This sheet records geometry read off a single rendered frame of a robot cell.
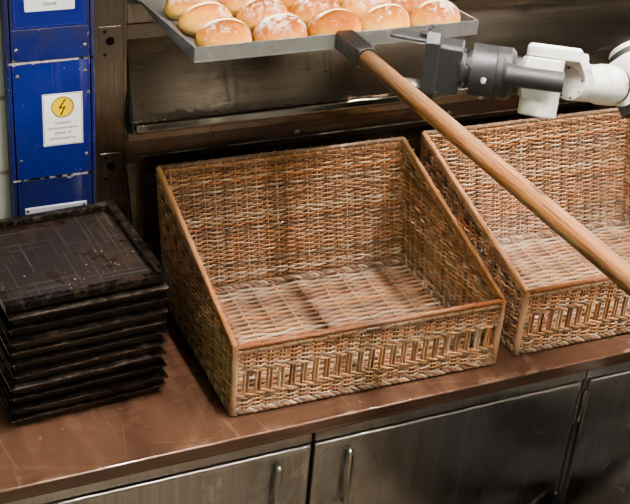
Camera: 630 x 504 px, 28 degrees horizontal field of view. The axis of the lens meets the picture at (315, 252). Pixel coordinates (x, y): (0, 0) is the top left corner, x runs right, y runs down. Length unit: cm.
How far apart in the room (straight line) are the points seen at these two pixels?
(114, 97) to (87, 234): 29
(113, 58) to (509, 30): 88
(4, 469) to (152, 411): 29
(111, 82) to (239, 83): 26
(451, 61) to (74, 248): 74
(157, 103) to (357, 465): 79
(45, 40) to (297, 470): 90
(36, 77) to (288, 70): 52
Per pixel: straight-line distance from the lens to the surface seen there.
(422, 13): 231
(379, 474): 245
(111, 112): 244
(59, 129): 239
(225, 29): 214
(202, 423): 225
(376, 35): 224
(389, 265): 272
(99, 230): 232
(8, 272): 220
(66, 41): 232
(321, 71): 257
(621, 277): 160
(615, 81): 226
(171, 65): 245
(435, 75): 213
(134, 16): 238
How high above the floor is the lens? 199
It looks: 31 degrees down
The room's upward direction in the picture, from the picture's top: 5 degrees clockwise
